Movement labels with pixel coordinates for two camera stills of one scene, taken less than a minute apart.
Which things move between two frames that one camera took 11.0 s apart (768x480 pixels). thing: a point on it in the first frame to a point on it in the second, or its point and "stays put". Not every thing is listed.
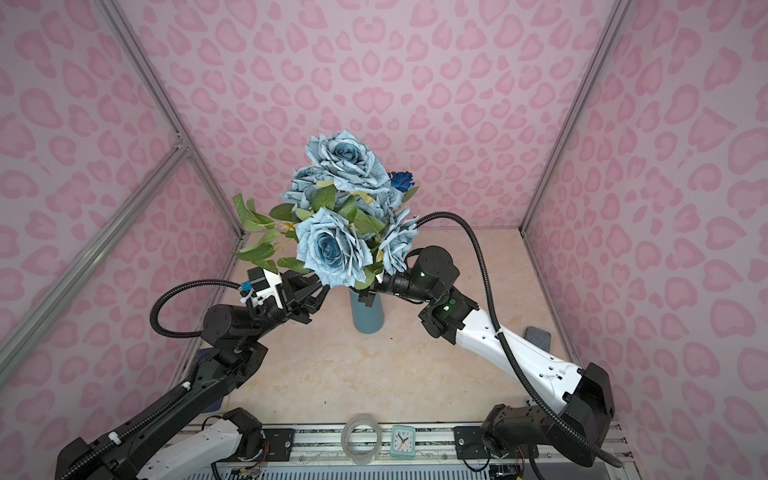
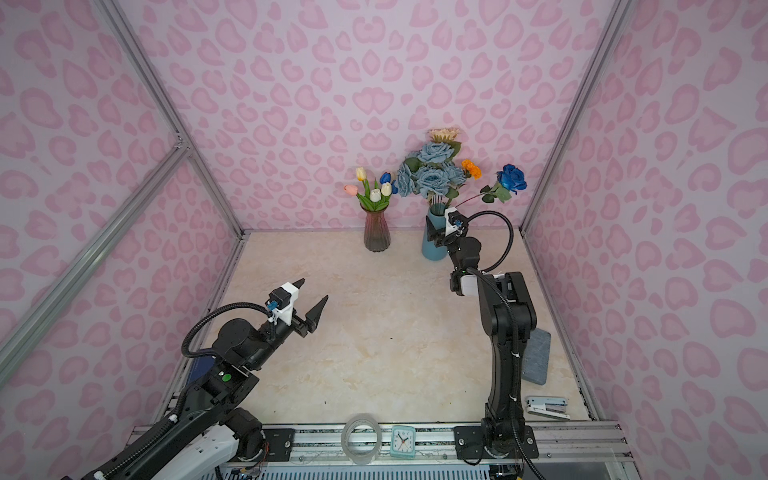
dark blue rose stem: (401, 181) to (509, 179)
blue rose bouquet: (341, 219) to (432, 172)
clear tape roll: (356, 420) stays put
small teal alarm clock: (403, 441) stays put
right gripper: (380, 285) to (454, 238)
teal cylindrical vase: (367, 319) to (437, 215)
